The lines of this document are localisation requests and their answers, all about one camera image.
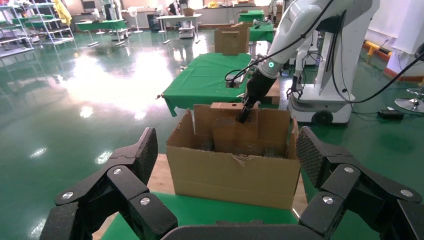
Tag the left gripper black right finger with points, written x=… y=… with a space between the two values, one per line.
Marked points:
x=348 y=190

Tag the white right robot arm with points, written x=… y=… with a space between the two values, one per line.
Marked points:
x=291 y=30

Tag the small white table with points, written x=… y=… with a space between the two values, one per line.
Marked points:
x=179 y=16

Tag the light wooden block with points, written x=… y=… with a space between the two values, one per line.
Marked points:
x=274 y=94

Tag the white metal rack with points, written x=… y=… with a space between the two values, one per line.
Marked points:
x=15 y=40
x=49 y=31

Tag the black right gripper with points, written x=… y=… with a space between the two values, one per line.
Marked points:
x=258 y=87

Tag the small brown cardboard box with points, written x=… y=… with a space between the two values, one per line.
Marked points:
x=232 y=136

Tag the large open cardboard carton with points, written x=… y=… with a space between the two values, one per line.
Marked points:
x=232 y=179

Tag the plain green tablecloth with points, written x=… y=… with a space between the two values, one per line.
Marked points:
x=205 y=76

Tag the white standing fan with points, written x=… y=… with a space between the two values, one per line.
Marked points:
x=134 y=13

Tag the white wheeled robot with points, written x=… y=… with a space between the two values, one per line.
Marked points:
x=331 y=102

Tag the upright cardboard box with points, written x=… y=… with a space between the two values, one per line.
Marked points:
x=232 y=41

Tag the small white cart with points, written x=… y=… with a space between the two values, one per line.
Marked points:
x=187 y=31

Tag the chrome stool base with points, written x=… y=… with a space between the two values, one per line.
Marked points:
x=410 y=104

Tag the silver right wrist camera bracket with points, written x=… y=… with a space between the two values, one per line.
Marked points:
x=240 y=78

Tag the yellow garment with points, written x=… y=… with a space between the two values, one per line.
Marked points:
x=63 y=13

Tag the black power adapter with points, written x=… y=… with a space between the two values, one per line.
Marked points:
x=391 y=115

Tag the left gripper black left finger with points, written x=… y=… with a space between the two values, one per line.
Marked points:
x=124 y=185

